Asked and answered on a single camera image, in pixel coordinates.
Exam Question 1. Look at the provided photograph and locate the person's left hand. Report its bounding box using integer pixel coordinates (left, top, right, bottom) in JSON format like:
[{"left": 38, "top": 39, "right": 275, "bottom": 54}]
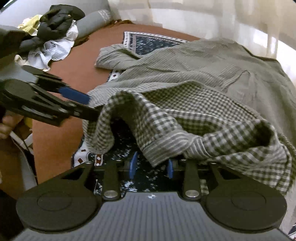
[{"left": 0, "top": 113, "right": 23, "bottom": 140}]

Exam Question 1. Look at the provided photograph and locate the grey striped shirt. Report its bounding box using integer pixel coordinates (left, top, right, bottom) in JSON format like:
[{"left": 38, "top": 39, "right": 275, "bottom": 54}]
[{"left": 83, "top": 39, "right": 295, "bottom": 194}]

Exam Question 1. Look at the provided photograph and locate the dark patterned rug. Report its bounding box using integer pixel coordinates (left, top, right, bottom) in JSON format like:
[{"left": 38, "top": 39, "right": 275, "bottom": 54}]
[{"left": 72, "top": 31, "right": 199, "bottom": 195}]

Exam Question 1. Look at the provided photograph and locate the pile of clothes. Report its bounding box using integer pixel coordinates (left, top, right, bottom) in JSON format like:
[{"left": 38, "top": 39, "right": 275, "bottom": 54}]
[{"left": 15, "top": 4, "right": 85, "bottom": 71}]

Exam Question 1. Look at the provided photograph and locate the white curtain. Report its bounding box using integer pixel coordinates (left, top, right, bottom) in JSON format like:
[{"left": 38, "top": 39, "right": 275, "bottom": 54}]
[{"left": 108, "top": 0, "right": 295, "bottom": 82}]

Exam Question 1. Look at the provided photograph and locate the grey bolster pillow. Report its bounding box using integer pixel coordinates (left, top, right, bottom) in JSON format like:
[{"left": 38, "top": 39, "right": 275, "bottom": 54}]
[{"left": 76, "top": 9, "right": 112, "bottom": 40}]

